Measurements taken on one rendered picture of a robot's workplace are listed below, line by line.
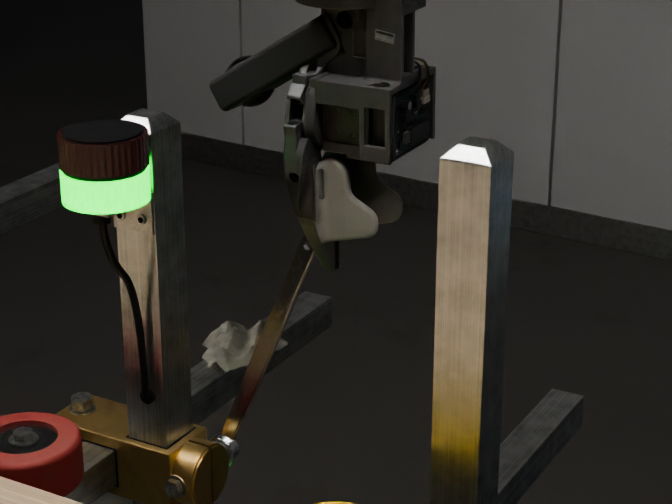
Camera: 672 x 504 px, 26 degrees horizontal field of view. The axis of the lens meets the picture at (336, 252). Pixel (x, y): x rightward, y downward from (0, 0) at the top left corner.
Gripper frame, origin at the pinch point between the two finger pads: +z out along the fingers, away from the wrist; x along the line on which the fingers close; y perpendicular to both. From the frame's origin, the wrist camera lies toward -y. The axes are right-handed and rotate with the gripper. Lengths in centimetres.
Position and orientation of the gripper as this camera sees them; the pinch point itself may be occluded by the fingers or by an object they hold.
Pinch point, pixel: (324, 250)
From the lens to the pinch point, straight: 106.5
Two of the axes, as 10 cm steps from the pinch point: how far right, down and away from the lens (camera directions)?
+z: 0.1, 9.3, 3.7
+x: 4.9, -3.2, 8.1
